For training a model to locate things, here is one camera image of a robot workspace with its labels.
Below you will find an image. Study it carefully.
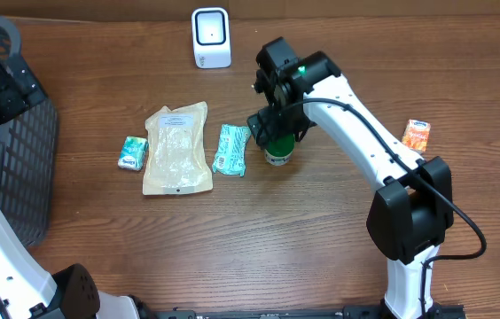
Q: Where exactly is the green tissue pack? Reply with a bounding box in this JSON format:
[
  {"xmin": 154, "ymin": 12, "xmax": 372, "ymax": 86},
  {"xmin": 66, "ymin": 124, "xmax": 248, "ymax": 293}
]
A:
[{"xmin": 117, "ymin": 136, "xmax": 148, "ymax": 171}]

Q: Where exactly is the green lid jar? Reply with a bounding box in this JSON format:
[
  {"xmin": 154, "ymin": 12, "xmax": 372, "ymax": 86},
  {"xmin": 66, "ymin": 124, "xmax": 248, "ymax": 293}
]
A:
[{"xmin": 264, "ymin": 135, "xmax": 295, "ymax": 166}]

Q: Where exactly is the beige clear pouch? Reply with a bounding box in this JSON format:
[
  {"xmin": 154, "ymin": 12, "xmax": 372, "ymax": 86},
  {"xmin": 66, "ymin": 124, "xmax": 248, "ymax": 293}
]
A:
[{"xmin": 143, "ymin": 102, "xmax": 213, "ymax": 196}]

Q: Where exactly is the grey plastic mesh basket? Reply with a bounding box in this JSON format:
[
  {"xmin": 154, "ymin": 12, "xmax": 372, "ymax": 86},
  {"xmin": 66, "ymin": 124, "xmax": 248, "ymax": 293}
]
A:
[{"xmin": 0, "ymin": 16, "xmax": 59, "ymax": 246}]

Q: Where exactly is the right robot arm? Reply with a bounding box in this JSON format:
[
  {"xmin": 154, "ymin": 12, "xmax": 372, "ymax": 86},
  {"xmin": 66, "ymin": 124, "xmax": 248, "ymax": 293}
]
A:
[{"xmin": 247, "ymin": 38, "xmax": 465, "ymax": 318}]

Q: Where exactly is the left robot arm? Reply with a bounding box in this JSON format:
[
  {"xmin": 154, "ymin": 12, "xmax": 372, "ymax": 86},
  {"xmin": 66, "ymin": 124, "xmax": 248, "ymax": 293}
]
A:
[{"xmin": 0, "ymin": 63, "xmax": 149, "ymax": 319}]

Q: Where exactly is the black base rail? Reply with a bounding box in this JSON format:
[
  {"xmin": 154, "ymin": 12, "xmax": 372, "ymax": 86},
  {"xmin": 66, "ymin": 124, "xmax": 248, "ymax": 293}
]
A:
[{"xmin": 152, "ymin": 304, "xmax": 468, "ymax": 319}]

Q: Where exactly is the teal wipes packet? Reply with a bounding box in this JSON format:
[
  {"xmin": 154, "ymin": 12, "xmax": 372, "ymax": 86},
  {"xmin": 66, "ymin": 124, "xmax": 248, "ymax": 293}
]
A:
[{"xmin": 212, "ymin": 124, "xmax": 251, "ymax": 177}]

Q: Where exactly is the orange tissue pack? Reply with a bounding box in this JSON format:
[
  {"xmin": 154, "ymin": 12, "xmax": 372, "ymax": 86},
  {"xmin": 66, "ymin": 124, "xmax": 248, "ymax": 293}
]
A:
[{"xmin": 402, "ymin": 119, "xmax": 431, "ymax": 154}]

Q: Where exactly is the white barcode scanner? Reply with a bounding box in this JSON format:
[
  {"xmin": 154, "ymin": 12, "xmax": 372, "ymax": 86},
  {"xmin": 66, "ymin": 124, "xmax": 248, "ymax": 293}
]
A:
[{"xmin": 191, "ymin": 7, "xmax": 231, "ymax": 69}]

